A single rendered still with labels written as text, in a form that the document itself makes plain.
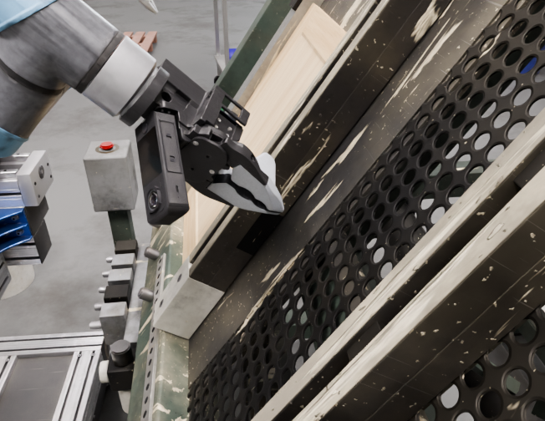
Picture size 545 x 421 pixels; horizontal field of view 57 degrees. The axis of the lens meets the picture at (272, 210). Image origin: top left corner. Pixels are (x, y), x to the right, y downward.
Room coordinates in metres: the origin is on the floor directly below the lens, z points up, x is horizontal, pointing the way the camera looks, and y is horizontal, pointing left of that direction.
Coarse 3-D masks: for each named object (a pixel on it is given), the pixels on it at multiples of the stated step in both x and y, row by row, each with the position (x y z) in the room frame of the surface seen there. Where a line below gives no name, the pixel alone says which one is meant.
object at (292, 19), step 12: (312, 0) 1.17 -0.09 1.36; (300, 12) 1.16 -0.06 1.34; (288, 24) 1.16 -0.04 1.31; (276, 36) 1.18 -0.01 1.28; (288, 36) 1.16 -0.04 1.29; (276, 48) 1.16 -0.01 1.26; (264, 60) 1.15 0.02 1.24; (252, 72) 1.18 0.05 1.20; (264, 72) 1.15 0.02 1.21; (252, 84) 1.15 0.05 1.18; (240, 96) 1.15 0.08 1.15; (228, 108) 1.18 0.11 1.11
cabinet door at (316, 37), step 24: (312, 24) 1.07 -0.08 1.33; (336, 24) 0.95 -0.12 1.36; (288, 48) 1.12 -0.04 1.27; (312, 48) 0.99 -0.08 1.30; (288, 72) 1.03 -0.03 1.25; (312, 72) 0.91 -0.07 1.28; (264, 96) 1.07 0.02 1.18; (288, 96) 0.94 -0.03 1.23; (264, 120) 0.97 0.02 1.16; (264, 144) 0.89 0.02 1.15; (192, 192) 1.09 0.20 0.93; (192, 216) 0.98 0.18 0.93; (192, 240) 0.88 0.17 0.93
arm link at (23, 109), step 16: (0, 64) 0.48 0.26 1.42; (0, 80) 0.47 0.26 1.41; (16, 80) 0.47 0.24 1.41; (0, 96) 0.47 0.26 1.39; (16, 96) 0.47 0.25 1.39; (32, 96) 0.48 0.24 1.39; (48, 96) 0.49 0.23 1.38; (0, 112) 0.47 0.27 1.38; (16, 112) 0.48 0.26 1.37; (32, 112) 0.49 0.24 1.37; (0, 128) 0.47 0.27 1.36; (16, 128) 0.48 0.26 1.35; (32, 128) 0.50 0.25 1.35; (0, 144) 0.48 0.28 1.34; (16, 144) 0.49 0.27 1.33
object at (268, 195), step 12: (264, 156) 0.54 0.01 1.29; (240, 168) 0.49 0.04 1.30; (264, 168) 0.53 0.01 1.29; (240, 180) 0.50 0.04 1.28; (252, 180) 0.49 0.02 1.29; (252, 192) 0.50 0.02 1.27; (264, 192) 0.50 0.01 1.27; (276, 192) 0.51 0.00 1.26; (264, 204) 0.50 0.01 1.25; (276, 204) 0.50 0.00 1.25
